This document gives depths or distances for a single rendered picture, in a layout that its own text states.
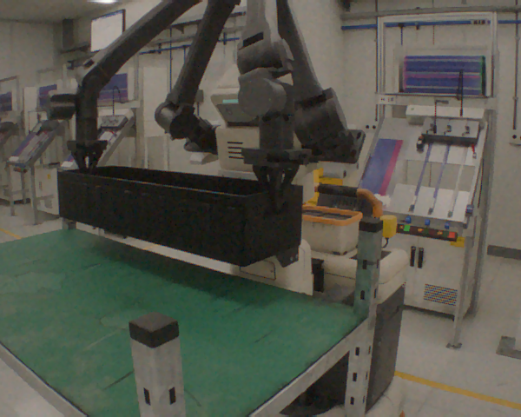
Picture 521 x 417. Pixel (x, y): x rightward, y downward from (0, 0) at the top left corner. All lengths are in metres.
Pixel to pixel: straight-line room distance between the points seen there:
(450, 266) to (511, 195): 1.67
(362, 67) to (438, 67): 1.93
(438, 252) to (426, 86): 1.01
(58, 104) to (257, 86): 0.59
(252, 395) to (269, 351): 0.11
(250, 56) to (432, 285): 2.37
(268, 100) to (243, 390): 0.39
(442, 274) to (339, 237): 1.53
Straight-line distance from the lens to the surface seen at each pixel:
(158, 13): 1.15
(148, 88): 4.80
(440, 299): 2.96
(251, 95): 0.67
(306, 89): 1.00
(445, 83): 2.91
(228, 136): 1.23
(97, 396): 0.56
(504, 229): 4.46
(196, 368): 0.59
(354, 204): 1.68
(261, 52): 0.75
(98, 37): 5.08
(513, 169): 4.36
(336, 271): 1.43
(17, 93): 7.16
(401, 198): 2.62
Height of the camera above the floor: 1.26
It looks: 12 degrees down
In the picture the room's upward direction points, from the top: straight up
